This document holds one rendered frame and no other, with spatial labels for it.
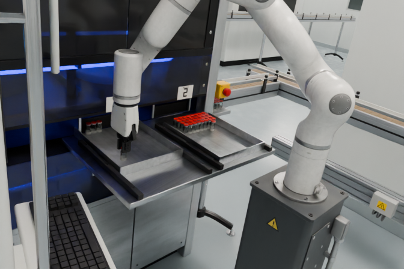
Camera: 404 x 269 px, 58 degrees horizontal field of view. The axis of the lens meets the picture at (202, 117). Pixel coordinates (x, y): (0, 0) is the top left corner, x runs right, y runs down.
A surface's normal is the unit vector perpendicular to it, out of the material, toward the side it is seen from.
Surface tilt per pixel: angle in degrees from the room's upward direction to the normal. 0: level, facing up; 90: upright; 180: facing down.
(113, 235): 90
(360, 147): 90
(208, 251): 0
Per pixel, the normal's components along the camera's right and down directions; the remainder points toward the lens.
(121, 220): 0.66, 0.36
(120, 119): -0.74, 0.17
